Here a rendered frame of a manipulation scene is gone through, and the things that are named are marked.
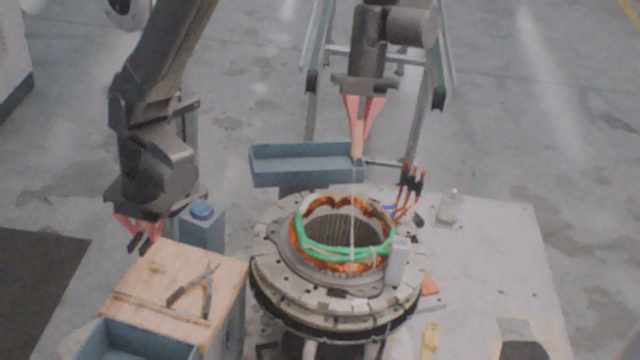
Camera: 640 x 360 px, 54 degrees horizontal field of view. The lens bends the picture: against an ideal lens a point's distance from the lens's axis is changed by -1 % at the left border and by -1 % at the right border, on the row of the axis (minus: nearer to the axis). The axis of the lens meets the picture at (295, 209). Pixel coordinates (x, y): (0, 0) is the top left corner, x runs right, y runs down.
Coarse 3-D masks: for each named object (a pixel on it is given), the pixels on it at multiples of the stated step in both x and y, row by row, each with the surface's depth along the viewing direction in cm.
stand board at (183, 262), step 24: (168, 240) 117; (144, 264) 111; (168, 264) 112; (192, 264) 112; (216, 264) 113; (240, 264) 113; (120, 288) 107; (144, 288) 107; (168, 288) 108; (192, 288) 108; (216, 288) 109; (120, 312) 103; (144, 312) 103; (192, 312) 104; (216, 312) 104; (192, 336) 100
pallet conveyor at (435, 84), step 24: (432, 0) 299; (312, 24) 261; (336, 48) 267; (408, 48) 389; (432, 48) 259; (312, 72) 236; (432, 72) 246; (312, 96) 282; (432, 96) 238; (312, 120) 289; (408, 144) 292; (408, 168) 300
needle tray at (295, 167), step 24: (264, 144) 143; (288, 144) 144; (312, 144) 145; (336, 144) 146; (264, 168) 143; (288, 168) 143; (312, 168) 144; (336, 168) 145; (360, 168) 139; (288, 192) 142; (312, 192) 143
